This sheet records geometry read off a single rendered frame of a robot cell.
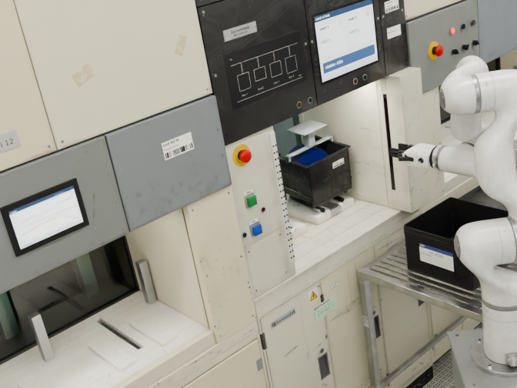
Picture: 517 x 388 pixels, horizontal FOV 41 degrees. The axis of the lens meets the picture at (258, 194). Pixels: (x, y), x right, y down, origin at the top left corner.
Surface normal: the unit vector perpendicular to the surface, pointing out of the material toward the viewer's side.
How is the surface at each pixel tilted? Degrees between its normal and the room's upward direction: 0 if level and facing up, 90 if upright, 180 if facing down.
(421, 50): 90
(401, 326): 90
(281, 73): 90
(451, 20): 90
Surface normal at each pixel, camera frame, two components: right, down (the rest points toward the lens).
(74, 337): -0.16, -0.91
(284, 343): 0.65, 0.19
